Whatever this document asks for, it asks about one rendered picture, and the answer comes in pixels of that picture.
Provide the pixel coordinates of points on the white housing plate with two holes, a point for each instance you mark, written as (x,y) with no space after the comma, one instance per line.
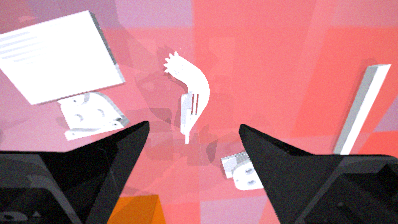
(242,176)

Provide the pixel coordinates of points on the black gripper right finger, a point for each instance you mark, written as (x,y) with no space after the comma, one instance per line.
(294,179)

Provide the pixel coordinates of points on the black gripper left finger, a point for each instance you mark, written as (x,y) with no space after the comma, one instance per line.
(88,181)

